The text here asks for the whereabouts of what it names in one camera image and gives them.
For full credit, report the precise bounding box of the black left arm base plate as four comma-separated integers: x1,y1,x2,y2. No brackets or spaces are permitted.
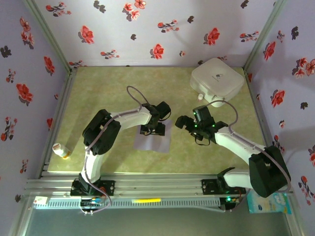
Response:
70,180,116,197

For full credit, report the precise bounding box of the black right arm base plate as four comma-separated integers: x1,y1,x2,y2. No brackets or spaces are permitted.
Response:
201,178,247,195

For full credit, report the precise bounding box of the grey slotted cable duct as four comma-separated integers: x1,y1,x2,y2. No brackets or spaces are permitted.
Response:
33,198,221,210

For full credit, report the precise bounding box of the yellow label strip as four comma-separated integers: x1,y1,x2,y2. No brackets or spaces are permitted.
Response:
132,198,162,204

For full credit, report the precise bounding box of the aluminium frame leg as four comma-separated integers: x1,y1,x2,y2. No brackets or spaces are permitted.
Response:
285,194,306,236
8,195,34,236

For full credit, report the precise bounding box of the white box with red mark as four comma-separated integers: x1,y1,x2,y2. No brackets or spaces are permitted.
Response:
33,196,49,207

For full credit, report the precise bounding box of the aluminium corner post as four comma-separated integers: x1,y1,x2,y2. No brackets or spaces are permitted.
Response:
243,0,287,72
23,0,77,74

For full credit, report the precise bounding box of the white plastic storage box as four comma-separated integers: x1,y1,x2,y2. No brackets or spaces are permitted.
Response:
189,58,246,108

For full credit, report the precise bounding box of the lavender paper sheet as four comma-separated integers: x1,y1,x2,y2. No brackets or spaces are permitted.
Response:
132,119,173,153

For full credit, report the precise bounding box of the aluminium table edge rail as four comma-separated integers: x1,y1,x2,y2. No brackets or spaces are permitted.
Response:
243,67,288,177
35,68,78,179

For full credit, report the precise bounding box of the long grooved aluminium rail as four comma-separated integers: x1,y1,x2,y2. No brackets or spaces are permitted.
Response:
24,173,295,197

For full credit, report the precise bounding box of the blue wet wipes packet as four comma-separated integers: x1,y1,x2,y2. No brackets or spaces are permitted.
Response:
247,191,292,215

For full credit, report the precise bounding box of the grey right arm cable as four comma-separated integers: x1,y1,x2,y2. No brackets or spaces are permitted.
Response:
205,99,292,213

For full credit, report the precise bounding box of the black electronics board with wires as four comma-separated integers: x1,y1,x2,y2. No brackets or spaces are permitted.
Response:
224,196,241,205
80,198,103,207

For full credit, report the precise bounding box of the white bottle with orange cap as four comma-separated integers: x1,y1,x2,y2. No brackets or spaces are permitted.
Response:
52,143,72,160

